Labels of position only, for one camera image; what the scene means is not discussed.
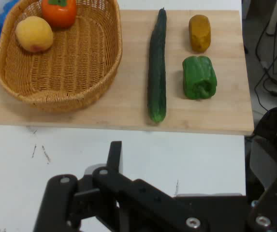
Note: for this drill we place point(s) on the wooden cutting board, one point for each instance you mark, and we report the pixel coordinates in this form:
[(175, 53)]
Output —
[(128, 108)]

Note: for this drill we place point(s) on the woven wicker basket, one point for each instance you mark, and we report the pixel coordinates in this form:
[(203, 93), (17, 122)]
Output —
[(68, 72)]

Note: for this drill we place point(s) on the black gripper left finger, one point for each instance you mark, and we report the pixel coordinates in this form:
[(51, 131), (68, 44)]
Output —
[(109, 191)]

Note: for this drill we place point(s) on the yellow lemon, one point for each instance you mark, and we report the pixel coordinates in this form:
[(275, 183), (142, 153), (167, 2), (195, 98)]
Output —
[(34, 33)]

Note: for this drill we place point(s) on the long dark green cucumber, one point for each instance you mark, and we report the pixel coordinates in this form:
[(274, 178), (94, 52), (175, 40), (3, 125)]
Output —
[(157, 72)]

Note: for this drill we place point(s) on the green bell pepper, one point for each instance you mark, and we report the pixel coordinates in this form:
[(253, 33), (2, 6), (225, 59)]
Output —
[(198, 77)]

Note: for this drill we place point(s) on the orange persimmon with green calyx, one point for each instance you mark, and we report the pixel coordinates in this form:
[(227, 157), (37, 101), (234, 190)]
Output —
[(59, 14)]

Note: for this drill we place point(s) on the yellow-brown bell pepper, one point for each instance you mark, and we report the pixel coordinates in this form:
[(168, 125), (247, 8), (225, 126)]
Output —
[(199, 33)]

